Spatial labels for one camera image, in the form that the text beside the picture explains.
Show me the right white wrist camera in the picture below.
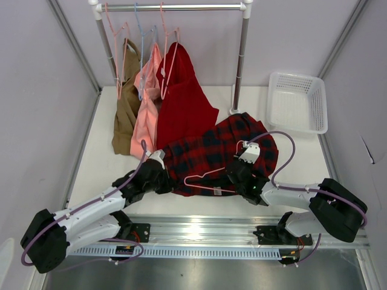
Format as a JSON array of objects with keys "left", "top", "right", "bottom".
[{"left": 236, "top": 140, "right": 261, "bottom": 165}]

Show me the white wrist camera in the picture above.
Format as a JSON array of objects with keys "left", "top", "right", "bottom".
[
  {"left": 146, "top": 149, "right": 165, "bottom": 170},
  {"left": 236, "top": 140, "right": 261, "bottom": 165}
]

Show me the pink hanger holding red skirt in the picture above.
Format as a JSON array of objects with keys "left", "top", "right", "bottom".
[{"left": 160, "top": 2, "right": 180, "bottom": 100}]

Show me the white plastic basket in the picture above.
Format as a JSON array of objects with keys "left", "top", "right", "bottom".
[{"left": 266, "top": 72, "right": 328, "bottom": 135}]

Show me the metal clothes rack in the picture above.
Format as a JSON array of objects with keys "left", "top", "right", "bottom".
[{"left": 88, "top": 1, "right": 253, "bottom": 115}]

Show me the blue wire hanger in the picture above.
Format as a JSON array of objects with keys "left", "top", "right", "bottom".
[{"left": 134, "top": 2, "right": 158, "bottom": 101}]

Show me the red plaid skirt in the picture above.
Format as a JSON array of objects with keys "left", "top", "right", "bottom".
[{"left": 163, "top": 112, "right": 267, "bottom": 196}]

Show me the pink skirt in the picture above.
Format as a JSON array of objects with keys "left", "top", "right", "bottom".
[{"left": 130, "top": 44, "right": 162, "bottom": 159}]

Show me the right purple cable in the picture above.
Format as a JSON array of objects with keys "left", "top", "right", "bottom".
[{"left": 247, "top": 130, "right": 369, "bottom": 266}]

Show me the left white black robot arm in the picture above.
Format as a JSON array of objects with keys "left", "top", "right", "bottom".
[{"left": 21, "top": 158, "right": 172, "bottom": 274}]

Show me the black mounting plate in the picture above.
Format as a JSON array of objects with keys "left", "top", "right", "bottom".
[
  {"left": 253, "top": 225, "right": 313, "bottom": 246},
  {"left": 128, "top": 224, "right": 151, "bottom": 243}
]

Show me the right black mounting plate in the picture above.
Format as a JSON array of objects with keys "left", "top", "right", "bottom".
[{"left": 253, "top": 225, "right": 313, "bottom": 246}]

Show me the pink hanger far left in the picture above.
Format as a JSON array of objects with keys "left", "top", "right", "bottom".
[{"left": 105, "top": 2, "right": 130, "bottom": 100}]

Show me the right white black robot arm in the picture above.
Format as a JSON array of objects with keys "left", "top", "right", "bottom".
[{"left": 226, "top": 160, "right": 368, "bottom": 244}]

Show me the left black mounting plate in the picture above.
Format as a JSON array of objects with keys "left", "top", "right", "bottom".
[{"left": 128, "top": 224, "right": 151, "bottom": 243}]

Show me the solid red skirt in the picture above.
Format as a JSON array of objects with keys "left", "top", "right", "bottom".
[{"left": 156, "top": 42, "right": 219, "bottom": 149}]

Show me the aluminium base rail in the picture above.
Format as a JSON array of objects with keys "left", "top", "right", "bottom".
[{"left": 69, "top": 214, "right": 369, "bottom": 261}]

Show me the brown skirt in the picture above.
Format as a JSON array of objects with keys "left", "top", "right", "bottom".
[{"left": 112, "top": 39, "right": 140, "bottom": 155}]

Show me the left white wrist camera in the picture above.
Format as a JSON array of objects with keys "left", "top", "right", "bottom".
[{"left": 146, "top": 149, "right": 165, "bottom": 170}]

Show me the pink wire hanger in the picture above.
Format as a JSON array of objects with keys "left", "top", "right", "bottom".
[{"left": 183, "top": 167, "right": 236, "bottom": 193}]

